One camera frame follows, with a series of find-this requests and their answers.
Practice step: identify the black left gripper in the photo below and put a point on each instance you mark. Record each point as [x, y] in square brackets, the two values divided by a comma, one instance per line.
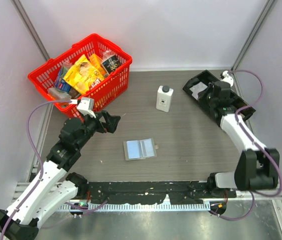
[111, 121]

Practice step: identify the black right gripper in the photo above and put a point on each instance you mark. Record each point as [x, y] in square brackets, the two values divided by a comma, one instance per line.
[212, 86]

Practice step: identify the grey leather card holder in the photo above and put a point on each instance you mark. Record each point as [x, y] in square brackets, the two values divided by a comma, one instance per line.
[139, 149]

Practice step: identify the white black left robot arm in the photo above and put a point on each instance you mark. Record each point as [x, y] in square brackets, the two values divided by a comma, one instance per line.
[54, 185]

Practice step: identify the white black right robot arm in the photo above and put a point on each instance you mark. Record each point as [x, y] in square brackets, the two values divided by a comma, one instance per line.
[258, 166]

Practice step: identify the silver cards in tray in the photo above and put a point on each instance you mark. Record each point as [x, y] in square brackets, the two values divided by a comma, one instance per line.
[196, 89]

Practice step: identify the black three-compartment card tray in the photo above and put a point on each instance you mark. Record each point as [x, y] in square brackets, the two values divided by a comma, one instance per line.
[236, 102]

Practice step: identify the yellow classic chips bag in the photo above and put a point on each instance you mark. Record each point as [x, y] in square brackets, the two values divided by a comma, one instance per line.
[83, 76]

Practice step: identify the red plastic shopping basket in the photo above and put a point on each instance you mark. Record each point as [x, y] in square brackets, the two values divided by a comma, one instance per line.
[104, 93]

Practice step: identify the white bottle grey cap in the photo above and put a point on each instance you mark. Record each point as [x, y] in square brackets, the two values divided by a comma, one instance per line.
[164, 97]

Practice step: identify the black labelled snack jar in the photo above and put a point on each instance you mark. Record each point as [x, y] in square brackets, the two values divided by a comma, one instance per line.
[111, 64]

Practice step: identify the clear wrapped pale package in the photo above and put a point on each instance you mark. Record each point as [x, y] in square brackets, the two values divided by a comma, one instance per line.
[58, 94]

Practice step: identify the orange snack packet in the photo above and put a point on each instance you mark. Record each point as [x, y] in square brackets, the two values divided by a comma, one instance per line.
[96, 61]

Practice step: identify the blue snack box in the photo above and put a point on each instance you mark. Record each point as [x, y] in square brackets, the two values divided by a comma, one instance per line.
[60, 83]

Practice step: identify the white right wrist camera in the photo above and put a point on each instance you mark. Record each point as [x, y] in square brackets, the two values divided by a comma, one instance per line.
[227, 77]

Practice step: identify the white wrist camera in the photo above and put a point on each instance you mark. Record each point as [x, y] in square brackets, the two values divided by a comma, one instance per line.
[227, 77]
[85, 106]

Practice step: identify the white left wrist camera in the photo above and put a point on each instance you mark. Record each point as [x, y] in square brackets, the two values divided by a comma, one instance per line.
[85, 106]

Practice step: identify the white slotted cable duct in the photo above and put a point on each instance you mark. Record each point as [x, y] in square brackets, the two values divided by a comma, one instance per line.
[163, 207]

